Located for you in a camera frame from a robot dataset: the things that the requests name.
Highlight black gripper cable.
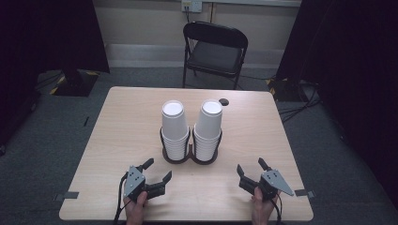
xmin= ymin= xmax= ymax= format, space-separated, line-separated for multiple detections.
xmin=269 ymin=192 xmax=284 ymax=225
xmin=113 ymin=172 xmax=130 ymax=225

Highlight person's left hand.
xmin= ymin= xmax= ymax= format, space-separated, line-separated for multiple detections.
xmin=123 ymin=190 xmax=149 ymax=225

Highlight dark curtain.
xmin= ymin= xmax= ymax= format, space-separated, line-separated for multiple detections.
xmin=0 ymin=0 xmax=111 ymax=148
xmin=275 ymin=0 xmax=398 ymax=209

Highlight grey tape strip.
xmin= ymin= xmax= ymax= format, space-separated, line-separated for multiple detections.
xmin=53 ymin=190 xmax=80 ymax=203
xmin=294 ymin=188 xmax=316 ymax=200

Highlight black stand base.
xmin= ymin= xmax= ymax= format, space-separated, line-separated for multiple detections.
xmin=49 ymin=68 xmax=101 ymax=98
xmin=267 ymin=77 xmax=302 ymax=103

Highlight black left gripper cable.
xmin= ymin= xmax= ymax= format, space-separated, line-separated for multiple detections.
xmin=113 ymin=172 xmax=130 ymax=225

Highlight person's right hand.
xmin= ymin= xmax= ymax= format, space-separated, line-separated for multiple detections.
xmin=251 ymin=187 xmax=279 ymax=225

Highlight white wall socket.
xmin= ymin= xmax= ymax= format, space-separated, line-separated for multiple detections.
xmin=180 ymin=0 xmax=204 ymax=14

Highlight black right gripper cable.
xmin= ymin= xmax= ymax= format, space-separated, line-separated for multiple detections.
xmin=269 ymin=192 xmax=284 ymax=225

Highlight dark double cup holder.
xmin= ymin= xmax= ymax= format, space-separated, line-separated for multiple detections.
xmin=159 ymin=126 xmax=224 ymax=166

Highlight white paper cup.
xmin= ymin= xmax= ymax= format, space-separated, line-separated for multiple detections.
xmin=194 ymin=98 xmax=224 ymax=141

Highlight black folding chair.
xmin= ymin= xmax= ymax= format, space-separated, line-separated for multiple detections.
xmin=181 ymin=21 xmax=250 ymax=91

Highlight black floor cables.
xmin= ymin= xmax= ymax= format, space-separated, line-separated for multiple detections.
xmin=277 ymin=80 xmax=323 ymax=124

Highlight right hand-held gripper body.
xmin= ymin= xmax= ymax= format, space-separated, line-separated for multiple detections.
xmin=238 ymin=169 xmax=296 ymax=202

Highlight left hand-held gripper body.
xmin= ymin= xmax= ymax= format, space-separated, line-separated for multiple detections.
xmin=123 ymin=165 xmax=167 ymax=203

